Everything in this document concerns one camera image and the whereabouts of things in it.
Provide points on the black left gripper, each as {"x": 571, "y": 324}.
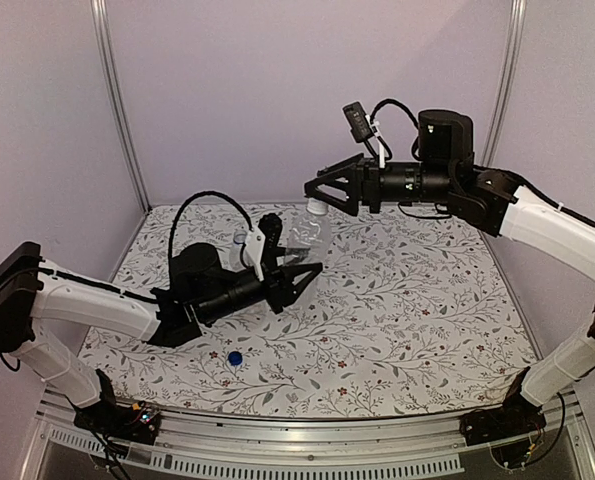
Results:
{"x": 282, "y": 289}

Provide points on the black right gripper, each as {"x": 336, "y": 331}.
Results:
{"x": 364, "y": 180}

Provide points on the clear bottle white cap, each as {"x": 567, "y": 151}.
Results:
{"x": 312, "y": 229}

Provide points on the Pepsi bottle blue label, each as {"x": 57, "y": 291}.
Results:
{"x": 236, "y": 250}

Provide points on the blue bottle cap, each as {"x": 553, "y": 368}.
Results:
{"x": 235, "y": 358}

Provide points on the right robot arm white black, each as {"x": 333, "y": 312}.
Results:
{"x": 497, "y": 202}

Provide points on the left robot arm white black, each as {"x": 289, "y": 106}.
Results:
{"x": 33, "y": 290}

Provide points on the floral patterned table mat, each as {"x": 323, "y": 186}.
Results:
{"x": 411, "y": 316}

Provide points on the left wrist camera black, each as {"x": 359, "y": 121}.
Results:
{"x": 261, "y": 246}

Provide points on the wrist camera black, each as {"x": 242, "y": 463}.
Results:
{"x": 363, "y": 130}
{"x": 261, "y": 246}

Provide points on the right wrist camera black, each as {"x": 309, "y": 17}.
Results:
{"x": 363, "y": 130}

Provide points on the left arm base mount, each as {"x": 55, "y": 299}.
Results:
{"x": 140, "y": 422}

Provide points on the aluminium front rail frame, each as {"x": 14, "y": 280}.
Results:
{"x": 210, "y": 445}

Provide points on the right aluminium corner post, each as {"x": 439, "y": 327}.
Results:
{"x": 508, "y": 71}

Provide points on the aluminium corner post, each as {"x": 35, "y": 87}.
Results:
{"x": 103, "y": 36}
{"x": 508, "y": 71}

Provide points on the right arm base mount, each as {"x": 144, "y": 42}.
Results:
{"x": 511, "y": 419}

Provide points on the left aluminium corner post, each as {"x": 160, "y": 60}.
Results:
{"x": 103, "y": 36}

